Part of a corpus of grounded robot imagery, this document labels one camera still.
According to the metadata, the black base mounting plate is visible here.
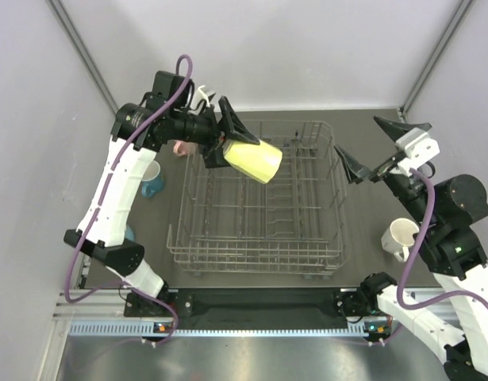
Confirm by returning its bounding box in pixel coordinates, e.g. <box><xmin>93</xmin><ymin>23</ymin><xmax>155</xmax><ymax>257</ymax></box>
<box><xmin>125</xmin><ymin>287</ymin><xmax>384</xmax><ymax>321</ymax></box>

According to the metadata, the plain blue mug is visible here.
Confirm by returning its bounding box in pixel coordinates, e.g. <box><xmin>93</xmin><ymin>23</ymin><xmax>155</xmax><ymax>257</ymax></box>
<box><xmin>125</xmin><ymin>225</ymin><xmax>135</xmax><ymax>241</ymax></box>

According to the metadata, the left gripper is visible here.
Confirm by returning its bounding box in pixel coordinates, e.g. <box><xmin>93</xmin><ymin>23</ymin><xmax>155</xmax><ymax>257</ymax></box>
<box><xmin>169</xmin><ymin>97</ymin><xmax>258</xmax><ymax>168</ymax></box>

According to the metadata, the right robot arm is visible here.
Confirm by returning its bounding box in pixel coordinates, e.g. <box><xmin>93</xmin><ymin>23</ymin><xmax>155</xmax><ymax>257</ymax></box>
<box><xmin>337</xmin><ymin>117</ymin><xmax>488</xmax><ymax>380</ymax></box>

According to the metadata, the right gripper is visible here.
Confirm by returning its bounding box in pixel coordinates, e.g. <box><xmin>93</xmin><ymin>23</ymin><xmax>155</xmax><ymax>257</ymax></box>
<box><xmin>334</xmin><ymin>114</ymin><xmax>437</xmax><ymax>225</ymax></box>

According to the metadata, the aluminium frame rail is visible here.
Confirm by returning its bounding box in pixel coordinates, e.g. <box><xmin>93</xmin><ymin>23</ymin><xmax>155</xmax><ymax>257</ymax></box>
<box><xmin>52</xmin><ymin>286</ymin><xmax>487</xmax><ymax>338</ymax></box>

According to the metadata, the white mug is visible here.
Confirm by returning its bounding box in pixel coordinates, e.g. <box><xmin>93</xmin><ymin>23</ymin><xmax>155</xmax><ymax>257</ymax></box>
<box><xmin>381</xmin><ymin>217</ymin><xmax>419</xmax><ymax>263</ymax></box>

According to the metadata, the blue floral mug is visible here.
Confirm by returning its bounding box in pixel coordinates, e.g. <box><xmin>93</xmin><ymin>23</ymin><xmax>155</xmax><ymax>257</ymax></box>
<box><xmin>141</xmin><ymin>160</ymin><xmax>165</xmax><ymax>198</ymax></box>

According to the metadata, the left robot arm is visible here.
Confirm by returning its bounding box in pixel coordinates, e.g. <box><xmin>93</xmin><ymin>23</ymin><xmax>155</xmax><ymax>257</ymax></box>
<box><xmin>63</xmin><ymin>71</ymin><xmax>264</xmax><ymax>315</ymax></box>

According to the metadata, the pink mug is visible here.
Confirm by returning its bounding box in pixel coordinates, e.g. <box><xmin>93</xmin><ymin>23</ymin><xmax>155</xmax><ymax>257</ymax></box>
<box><xmin>173</xmin><ymin>140</ymin><xmax>197</xmax><ymax>157</ymax></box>

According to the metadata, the yellow mug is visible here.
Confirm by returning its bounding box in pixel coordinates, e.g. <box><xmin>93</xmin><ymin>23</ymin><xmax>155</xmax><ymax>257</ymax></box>
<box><xmin>223</xmin><ymin>140</ymin><xmax>282</xmax><ymax>184</ymax></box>

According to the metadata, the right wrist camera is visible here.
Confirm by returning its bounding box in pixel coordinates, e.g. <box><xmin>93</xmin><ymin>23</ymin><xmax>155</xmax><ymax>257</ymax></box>
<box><xmin>395</xmin><ymin>128</ymin><xmax>440</xmax><ymax>176</ymax></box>

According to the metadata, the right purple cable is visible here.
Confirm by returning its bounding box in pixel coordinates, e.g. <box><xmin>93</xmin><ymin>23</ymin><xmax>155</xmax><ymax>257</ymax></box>
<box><xmin>368</xmin><ymin>167</ymin><xmax>488</xmax><ymax>345</ymax></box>

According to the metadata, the grey wire dish rack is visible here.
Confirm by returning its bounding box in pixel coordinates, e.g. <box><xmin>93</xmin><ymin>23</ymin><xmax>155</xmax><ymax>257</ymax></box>
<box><xmin>167</xmin><ymin>120</ymin><xmax>348</xmax><ymax>276</ymax></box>

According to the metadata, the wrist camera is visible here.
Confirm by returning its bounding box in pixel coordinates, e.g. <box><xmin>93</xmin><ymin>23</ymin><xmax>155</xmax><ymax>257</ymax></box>
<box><xmin>190</xmin><ymin>85</ymin><xmax>217</xmax><ymax>110</ymax></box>
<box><xmin>395</xmin><ymin>128</ymin><xmax>440</xmax><ymax>176</ymax></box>

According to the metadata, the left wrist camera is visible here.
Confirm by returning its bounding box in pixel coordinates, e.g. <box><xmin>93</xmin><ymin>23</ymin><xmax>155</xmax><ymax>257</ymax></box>
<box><xmin>190</xmin><ymin>85</ymin><xmax>217</xmax><ymax>110</ymax></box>

